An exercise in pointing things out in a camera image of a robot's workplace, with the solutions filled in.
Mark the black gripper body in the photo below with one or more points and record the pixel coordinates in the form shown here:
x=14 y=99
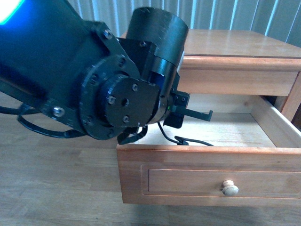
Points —
x=171 y=110

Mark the black slim gripper finger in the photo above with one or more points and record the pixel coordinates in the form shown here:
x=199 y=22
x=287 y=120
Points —
x=199 y=115

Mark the wooden drawer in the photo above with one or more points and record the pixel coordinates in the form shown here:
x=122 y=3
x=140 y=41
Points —
x=253 y=158

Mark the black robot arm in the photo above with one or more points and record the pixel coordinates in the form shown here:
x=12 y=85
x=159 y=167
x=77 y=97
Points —
x=74 y=78

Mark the light wooden nightstand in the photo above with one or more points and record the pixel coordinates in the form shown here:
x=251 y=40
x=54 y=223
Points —
x=242 y=63

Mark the grey pleated curtain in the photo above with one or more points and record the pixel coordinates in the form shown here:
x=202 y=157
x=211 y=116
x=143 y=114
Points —
x=278 y=19

